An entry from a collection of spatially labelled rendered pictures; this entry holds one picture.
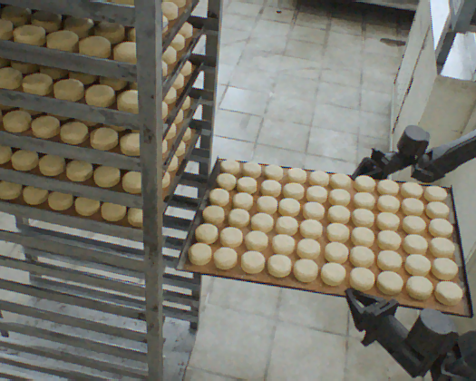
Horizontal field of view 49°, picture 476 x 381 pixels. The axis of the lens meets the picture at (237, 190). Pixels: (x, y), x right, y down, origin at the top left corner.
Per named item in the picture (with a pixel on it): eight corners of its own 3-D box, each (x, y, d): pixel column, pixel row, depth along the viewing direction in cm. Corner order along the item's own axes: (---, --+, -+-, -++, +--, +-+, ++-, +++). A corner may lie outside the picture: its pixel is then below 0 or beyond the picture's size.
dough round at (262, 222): (257, 236, 119) (257, 229, 117) (247, 222, 122) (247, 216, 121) (276, 229, 120) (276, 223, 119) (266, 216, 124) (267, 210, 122)
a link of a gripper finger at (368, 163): (344, 164, 135) (371, 153, 139) (339, 186, 140) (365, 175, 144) (363, 179, 131) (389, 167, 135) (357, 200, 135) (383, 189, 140)
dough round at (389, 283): (387, 299, 105) (389, 293, 104) (371, 282, 109) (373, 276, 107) (406, 289, 107) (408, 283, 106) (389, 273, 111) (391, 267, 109)
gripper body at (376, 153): (369, 147, 137) (389, 139, 140) (362, 178, 143) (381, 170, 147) (387, 161, 133) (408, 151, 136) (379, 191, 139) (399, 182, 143)
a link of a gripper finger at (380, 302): (330, 310, 109) (362, 344, 103) (335, 288, 104) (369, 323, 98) (354, 297, 112) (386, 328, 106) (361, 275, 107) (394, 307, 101)
